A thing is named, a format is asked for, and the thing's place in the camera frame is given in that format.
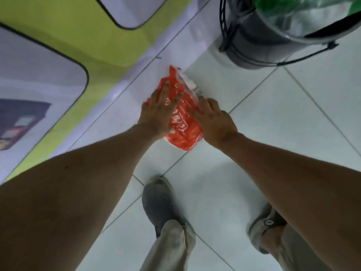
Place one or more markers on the grey knit shoe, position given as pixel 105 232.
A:
pixel 265 222
pixel 159 203

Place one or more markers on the person's left middle finger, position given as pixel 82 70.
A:
pixel 166 93

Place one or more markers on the person's left forearm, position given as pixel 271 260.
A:
pixel 70 194

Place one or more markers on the person's right hand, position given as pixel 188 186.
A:
pixel 215 125

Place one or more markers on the person's left hand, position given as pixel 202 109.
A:
pixel 156 118

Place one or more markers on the yellow-green cabinet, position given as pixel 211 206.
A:
pixel 107 47

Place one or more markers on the person's right forearm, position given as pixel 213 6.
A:
pixel 296 189

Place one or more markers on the red plastic bag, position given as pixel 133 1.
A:
pixel 184 132

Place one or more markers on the clear plastic bin liner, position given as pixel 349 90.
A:
pixel 299 14

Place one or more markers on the grey trash bin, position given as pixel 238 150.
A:
pixel 253 39

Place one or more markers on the beige trousers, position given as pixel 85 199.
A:
pixel 172 248

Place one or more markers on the person's right thumb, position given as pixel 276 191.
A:
pixel 195 114

